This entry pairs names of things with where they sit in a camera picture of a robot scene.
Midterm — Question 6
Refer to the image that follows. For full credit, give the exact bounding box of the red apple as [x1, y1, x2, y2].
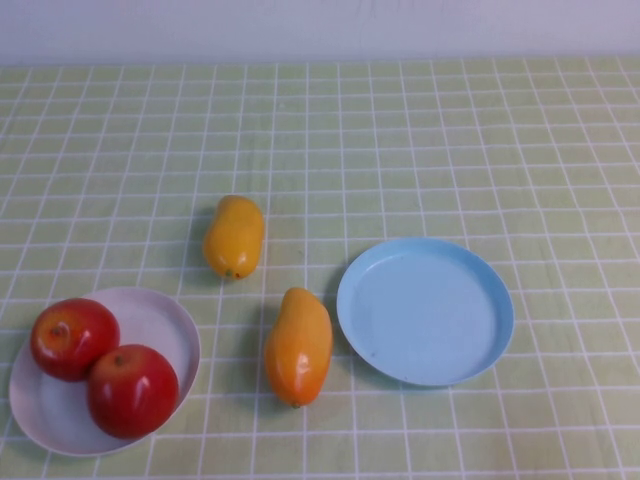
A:
[29, 297, 122, 384]
[87, 343, 180, 440]

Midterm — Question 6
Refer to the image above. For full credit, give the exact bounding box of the light blue round plate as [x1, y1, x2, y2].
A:
[335, 236, 515, 387]

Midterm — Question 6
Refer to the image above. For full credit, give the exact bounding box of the white round plate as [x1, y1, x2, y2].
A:
[8, 285, 202, 458]

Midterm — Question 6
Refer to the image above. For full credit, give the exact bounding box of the orange yellow mango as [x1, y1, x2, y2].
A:
[263, 286, 334, 410]

